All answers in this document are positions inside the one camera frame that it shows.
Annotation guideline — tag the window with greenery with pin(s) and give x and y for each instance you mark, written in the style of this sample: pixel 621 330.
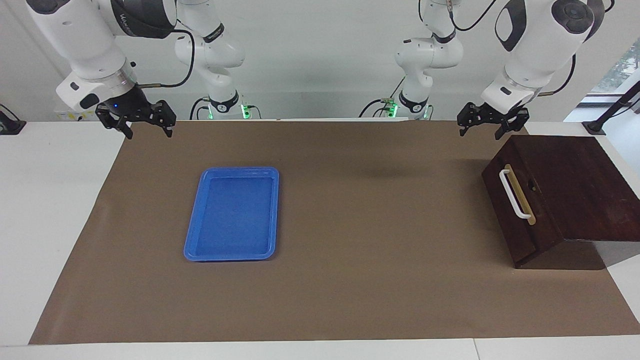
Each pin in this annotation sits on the window with greenery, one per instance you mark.
pixel 620 70

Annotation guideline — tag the blue plastic tray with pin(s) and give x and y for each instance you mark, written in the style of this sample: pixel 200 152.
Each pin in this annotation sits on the blue plastic tray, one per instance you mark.
pixel 235 215

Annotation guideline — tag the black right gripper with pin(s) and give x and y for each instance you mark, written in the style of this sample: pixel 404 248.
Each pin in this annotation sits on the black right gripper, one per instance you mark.
pixel 130 105

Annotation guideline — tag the black camera stand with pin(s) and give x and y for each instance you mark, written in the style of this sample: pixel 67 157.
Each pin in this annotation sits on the black camera stand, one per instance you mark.
pixel 612 107

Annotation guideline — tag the black desk mount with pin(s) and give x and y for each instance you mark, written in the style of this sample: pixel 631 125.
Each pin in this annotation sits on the black desk mount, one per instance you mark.
pixel 10 125

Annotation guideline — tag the white power strip box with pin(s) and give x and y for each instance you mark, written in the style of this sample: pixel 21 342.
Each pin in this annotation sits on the white power strip box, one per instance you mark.
pixel 75 116

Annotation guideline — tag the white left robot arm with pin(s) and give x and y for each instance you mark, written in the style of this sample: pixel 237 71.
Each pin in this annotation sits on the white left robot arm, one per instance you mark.
pixel 540 45

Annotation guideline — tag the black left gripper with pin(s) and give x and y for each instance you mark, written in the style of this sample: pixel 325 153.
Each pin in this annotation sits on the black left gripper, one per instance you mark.
pixel 497 115

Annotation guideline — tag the brown table mat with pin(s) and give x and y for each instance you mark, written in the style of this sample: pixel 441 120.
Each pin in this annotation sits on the brown table mat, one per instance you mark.
pixel 350 250

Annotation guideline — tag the dark wooden cabinet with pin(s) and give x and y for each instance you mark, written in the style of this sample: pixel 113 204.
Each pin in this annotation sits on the dark wooden cabinet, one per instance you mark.
pixel 585 185

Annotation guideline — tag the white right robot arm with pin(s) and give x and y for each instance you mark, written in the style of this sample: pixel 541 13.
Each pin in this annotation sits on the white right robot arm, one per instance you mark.
pixel 90 45

